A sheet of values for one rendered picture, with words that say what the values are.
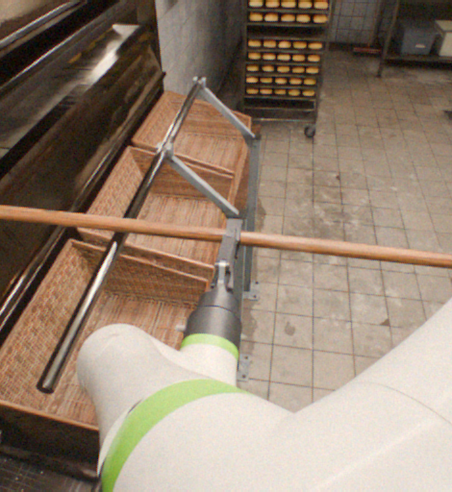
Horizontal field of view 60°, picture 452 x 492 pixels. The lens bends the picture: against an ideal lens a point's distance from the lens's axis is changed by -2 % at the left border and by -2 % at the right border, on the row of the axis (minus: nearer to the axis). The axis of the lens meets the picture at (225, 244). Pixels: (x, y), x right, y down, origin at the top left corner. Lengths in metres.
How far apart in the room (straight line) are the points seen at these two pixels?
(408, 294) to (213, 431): 2.31
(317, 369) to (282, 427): 1.87
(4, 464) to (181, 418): 0.83
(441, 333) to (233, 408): 0.10
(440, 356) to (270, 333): 1.93
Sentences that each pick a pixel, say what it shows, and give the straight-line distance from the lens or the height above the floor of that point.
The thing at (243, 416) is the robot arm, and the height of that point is 1.58.
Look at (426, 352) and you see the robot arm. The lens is 0.19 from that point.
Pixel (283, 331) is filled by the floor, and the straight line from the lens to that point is 2.12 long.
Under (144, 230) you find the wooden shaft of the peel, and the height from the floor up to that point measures 1.20.
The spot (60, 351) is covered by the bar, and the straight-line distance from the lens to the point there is 0.72.
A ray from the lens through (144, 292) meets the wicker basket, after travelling 1.47.
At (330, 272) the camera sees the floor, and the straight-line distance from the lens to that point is 2.42.
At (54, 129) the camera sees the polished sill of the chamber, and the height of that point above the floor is 1.17.
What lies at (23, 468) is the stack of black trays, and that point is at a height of 0.87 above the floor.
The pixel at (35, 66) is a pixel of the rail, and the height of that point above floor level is 1.44.
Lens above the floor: 1.75
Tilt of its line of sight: 44 degrees down
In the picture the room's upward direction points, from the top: straight up
